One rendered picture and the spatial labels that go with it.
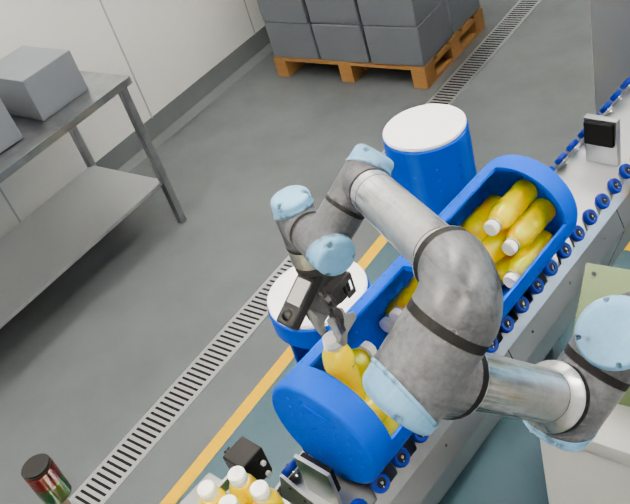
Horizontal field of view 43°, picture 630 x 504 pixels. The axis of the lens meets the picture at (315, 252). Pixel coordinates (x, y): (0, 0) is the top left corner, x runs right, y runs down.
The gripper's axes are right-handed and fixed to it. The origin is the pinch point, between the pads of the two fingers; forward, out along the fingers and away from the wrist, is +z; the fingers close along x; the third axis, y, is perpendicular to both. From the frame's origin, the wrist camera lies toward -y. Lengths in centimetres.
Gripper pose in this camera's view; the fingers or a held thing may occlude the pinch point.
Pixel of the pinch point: (331, 339)
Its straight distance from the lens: 162.2
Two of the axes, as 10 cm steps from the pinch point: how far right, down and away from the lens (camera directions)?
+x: -7.3, -2.5, 6.3
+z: 2.7, 7.5, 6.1
